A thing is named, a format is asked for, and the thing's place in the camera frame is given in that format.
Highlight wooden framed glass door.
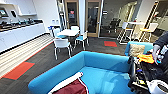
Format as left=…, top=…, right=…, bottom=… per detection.
left=64, top=0, right=81, bottom=31
left=84, top=0, right=103, bottom=38

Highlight white round table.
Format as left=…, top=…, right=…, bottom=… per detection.
left=57, top=28, right=81, bottom=37

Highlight white rounded container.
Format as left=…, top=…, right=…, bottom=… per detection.
left=147, top=79, right=168, bottom=94

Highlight white upper wall cabinets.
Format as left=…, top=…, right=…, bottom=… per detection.
left=0, top=0, right=38, bottom=18

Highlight beige patterned cushion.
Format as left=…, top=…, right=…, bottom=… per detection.
left=129, top=43, right=147, bottom=57

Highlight high stool yellow seat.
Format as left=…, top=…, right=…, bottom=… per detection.
left=139, top=22, right=160, bottom=43

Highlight black office chair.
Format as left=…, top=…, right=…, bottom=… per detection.
left=108, top=19, right=122, bottom=34

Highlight white kitchen counter cabinets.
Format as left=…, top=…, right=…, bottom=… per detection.
left=0, top=19, right=47, bottom=54

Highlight white chair teal seat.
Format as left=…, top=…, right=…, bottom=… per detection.
left=74, top=30, right=90, bottom=52

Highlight orange garment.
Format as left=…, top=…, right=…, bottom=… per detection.
left=137, top=53, right=156, bottom=64

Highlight small blue sofa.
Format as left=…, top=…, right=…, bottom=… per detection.
left=124, top=40, right=155, bottom=58

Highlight person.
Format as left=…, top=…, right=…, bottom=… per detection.
left=151, top=30, right=168, bottom=68

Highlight dark wall screen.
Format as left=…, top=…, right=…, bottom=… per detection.
left=0, top=8, right=9, bottom=18

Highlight large blue sofa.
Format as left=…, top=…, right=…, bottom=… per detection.
left=28, top=50, right=136, bottom=94

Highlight white high stool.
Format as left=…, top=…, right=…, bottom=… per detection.
left=116, top=21, right=130, bottom=45

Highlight white high table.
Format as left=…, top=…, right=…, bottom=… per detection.
left=128, top=20, right=149, bottom=26

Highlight maroon and white jacket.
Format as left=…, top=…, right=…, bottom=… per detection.
left=47, top=71, right=90, bottom=94

